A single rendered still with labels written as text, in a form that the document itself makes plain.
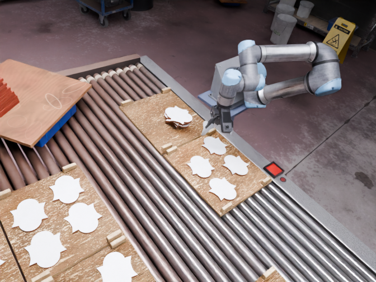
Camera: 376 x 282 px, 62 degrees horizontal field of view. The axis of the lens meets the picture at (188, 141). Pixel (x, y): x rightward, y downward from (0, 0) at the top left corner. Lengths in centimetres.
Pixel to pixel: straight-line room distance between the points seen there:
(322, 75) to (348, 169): 191
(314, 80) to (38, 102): 131
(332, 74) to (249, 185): 63
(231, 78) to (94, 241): 83
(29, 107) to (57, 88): 19
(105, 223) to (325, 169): 238
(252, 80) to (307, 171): 185
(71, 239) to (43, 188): 27
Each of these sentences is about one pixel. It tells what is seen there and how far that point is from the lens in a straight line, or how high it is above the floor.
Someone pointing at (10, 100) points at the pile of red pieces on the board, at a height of 108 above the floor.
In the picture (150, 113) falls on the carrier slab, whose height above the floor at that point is 94.
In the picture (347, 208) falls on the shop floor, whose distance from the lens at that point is 305.
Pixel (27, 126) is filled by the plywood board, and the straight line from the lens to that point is 156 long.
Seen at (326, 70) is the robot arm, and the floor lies 138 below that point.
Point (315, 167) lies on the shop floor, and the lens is 321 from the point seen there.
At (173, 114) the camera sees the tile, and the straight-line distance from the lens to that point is 165.
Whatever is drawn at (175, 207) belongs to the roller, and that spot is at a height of 91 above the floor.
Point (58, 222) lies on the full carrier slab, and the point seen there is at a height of 94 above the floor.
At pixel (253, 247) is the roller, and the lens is 136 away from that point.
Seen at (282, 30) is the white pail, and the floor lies 23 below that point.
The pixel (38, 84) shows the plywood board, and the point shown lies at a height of 104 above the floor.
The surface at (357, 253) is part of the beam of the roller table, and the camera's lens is 157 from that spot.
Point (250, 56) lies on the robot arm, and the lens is 143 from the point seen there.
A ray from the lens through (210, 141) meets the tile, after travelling 163.
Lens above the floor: 205
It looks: 44 degrees down
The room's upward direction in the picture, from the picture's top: 11 degrees clockwise
